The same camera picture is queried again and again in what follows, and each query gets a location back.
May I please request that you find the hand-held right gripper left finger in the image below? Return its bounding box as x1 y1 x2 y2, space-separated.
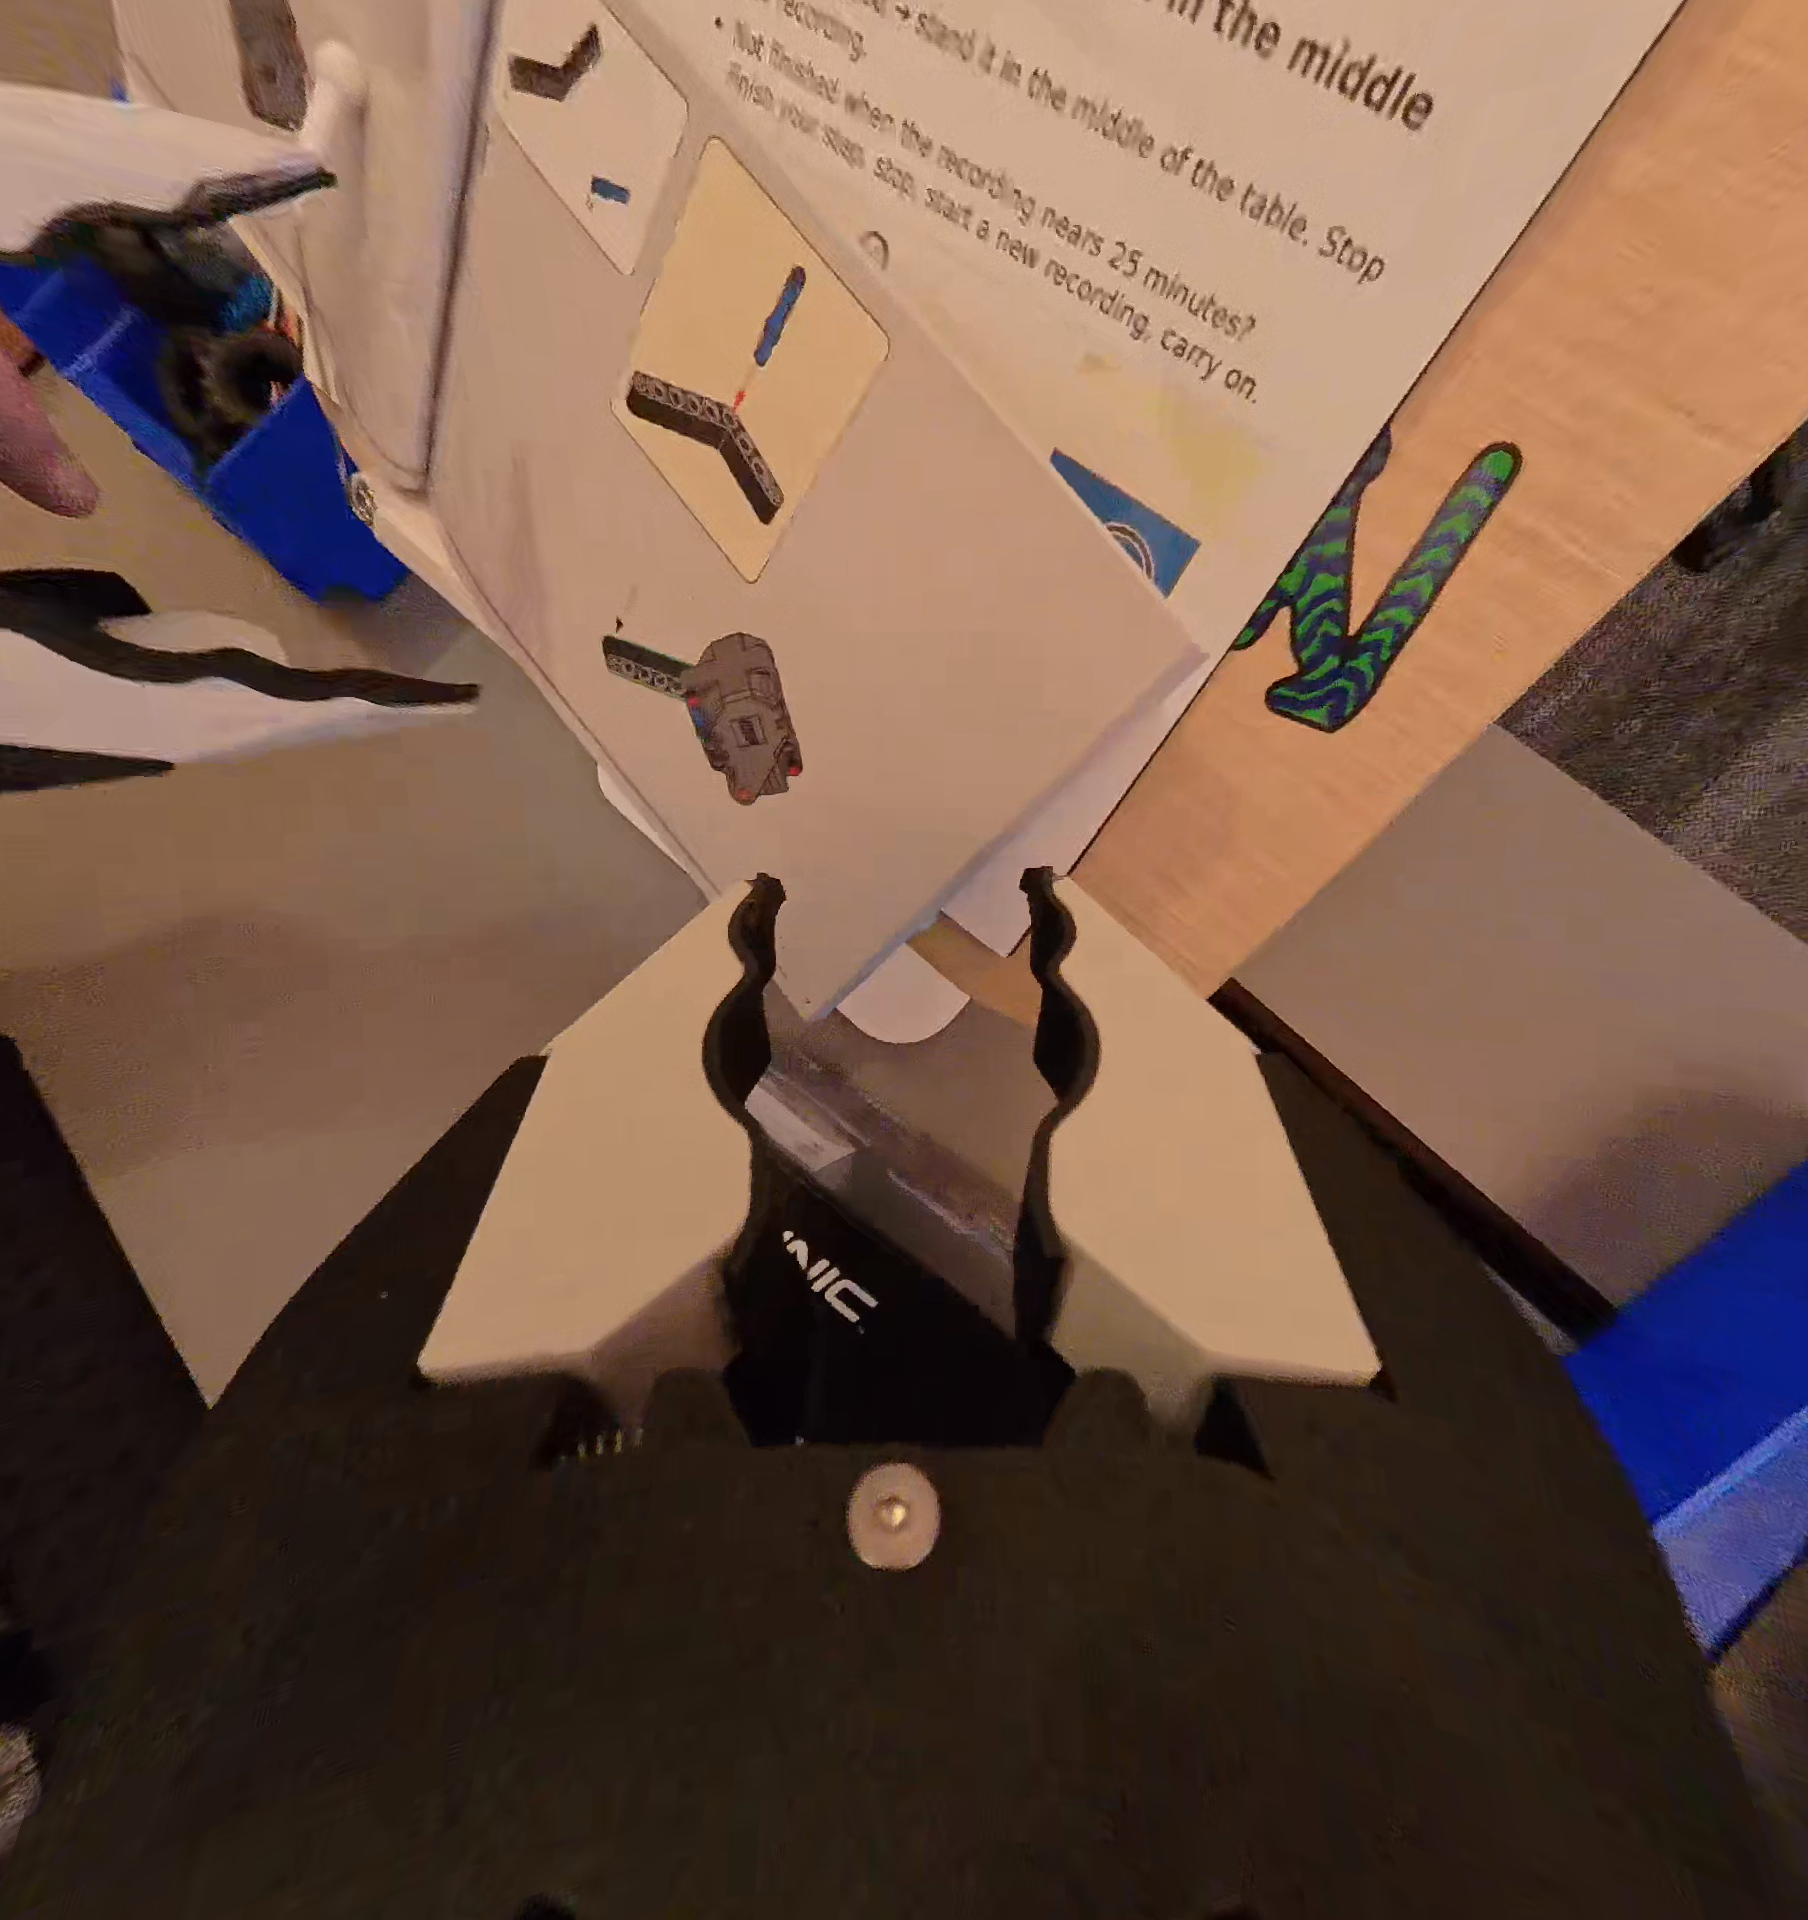
419 874 793 1441

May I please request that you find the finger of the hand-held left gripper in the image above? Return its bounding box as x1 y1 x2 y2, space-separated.
0 571 480 788
0 73 339 272

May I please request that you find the grey desk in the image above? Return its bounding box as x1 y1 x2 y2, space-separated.
0 359 1808 1411

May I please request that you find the person's left hand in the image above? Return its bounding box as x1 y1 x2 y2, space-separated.
0 305 101 519

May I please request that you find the black toy tyre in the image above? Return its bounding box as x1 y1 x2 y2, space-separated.
154 323 305 467

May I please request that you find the dark toy truck box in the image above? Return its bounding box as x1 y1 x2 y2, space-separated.
724 1072 1078 1449

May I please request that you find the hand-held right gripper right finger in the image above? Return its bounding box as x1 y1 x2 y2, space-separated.
1016 865 1382 1435

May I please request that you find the blue storage bin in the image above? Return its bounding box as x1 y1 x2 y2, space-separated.
1564 1125 1808 1652
0 253 411 602

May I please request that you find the printed instruction sheet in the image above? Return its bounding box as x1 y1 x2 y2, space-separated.
610 0 1690 662

